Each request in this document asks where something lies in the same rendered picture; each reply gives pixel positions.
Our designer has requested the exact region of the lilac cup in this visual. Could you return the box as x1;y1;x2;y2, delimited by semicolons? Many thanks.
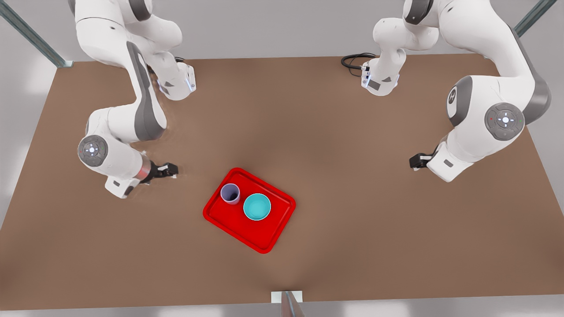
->
220;183;241;205

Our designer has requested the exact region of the red plastic tray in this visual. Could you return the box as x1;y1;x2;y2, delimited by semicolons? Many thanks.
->
203;167;296;254

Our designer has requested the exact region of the teal bowl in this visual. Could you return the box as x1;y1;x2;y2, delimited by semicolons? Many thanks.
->
243;193;272;221

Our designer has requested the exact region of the black cable loop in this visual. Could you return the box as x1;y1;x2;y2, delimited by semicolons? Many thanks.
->
341;53;378;78

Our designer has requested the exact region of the silver frame post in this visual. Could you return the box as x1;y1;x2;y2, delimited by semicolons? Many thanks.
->
513;0;558;38
0;0;74;68
271;290;305;317

